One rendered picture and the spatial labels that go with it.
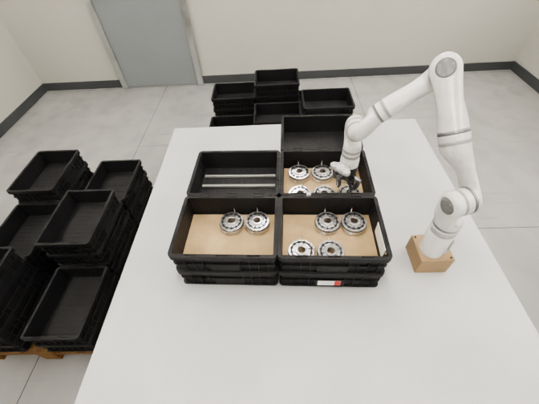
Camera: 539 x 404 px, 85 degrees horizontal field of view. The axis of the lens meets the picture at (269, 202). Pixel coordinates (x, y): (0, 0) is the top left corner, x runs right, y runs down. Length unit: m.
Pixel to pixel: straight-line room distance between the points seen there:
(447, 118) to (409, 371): 0.83
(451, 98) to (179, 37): 3.42
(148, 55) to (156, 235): 3.07
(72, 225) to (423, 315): 1.89
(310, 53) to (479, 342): 3.46
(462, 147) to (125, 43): 3.87
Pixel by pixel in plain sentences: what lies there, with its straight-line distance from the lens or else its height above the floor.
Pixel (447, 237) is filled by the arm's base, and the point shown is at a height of 0.94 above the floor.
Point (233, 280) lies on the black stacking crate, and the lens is 1.24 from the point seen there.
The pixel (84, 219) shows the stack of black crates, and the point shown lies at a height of 0.49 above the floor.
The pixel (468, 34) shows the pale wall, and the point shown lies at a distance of 4.59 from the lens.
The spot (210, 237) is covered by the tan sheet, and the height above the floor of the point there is 0.83.
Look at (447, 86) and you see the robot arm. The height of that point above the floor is 1.38.
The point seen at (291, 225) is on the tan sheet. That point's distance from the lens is 1.25.
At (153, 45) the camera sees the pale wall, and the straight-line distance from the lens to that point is 4.20.
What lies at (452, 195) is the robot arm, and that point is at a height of 1.12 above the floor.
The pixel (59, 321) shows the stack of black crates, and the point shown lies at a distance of 2.05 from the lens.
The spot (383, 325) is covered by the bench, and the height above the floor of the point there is 0.70.
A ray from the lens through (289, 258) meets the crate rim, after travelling 1.05.
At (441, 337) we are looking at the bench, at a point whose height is 0.70.
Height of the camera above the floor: 1.83
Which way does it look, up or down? 49 degrees down
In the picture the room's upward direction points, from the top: 4 degrees counter-clockwise
